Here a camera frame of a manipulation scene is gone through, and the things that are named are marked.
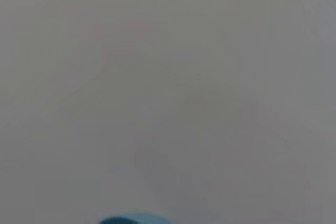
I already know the blue bowl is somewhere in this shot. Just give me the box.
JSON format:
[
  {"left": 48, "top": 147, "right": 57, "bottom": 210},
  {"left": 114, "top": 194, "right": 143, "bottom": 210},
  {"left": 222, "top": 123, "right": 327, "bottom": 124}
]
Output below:
[{"left": 99, "top": 214, "right": 172, "bottom": 224}]

